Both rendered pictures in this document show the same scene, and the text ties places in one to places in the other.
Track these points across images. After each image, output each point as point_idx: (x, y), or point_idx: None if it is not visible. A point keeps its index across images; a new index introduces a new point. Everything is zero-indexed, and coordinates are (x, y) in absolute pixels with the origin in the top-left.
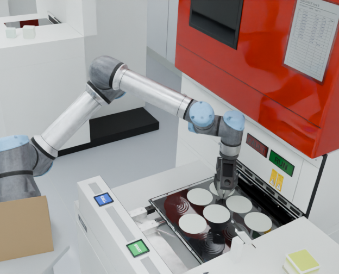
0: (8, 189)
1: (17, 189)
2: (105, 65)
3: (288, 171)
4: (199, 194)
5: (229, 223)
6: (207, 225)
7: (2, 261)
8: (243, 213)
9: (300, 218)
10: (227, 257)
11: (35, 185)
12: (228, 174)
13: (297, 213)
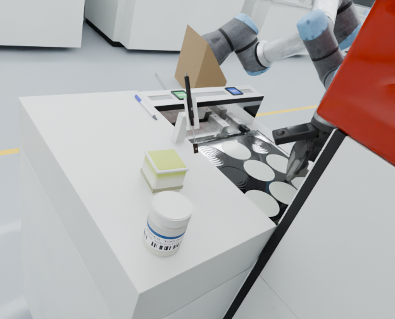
0: (207, 33)
1: (209, 35)
2: None
3: None
4: (283, 163)
5: (247, 176)
6: (236, 158)
7: (177, 81)
8: (269, 192)
9: (269, 219)
10: None
11: (221, 47)
12: (292, 130)
13: None
